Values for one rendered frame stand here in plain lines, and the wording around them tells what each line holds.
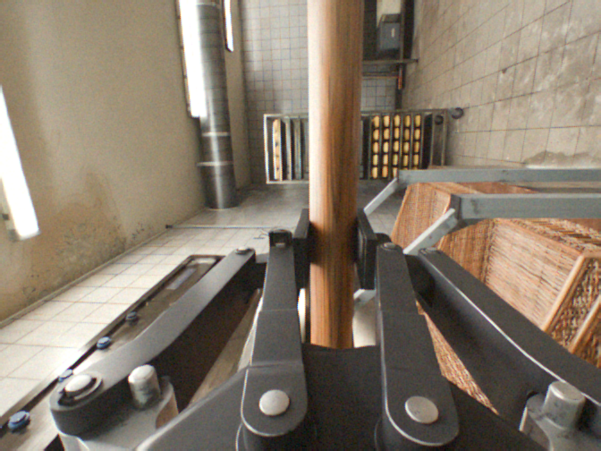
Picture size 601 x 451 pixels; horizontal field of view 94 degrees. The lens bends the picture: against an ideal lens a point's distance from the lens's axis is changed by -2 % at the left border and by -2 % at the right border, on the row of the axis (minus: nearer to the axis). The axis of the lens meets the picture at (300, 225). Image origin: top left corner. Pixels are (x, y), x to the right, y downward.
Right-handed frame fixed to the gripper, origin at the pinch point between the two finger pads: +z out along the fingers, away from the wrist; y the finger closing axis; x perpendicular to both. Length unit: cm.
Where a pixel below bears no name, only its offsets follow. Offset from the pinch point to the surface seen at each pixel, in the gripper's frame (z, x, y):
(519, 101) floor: 185, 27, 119
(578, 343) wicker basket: 27, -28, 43
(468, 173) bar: 84, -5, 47
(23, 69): 116, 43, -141
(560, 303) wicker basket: 33, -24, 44
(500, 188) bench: 89, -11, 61
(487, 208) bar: 36.4, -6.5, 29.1
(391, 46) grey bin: 431, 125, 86
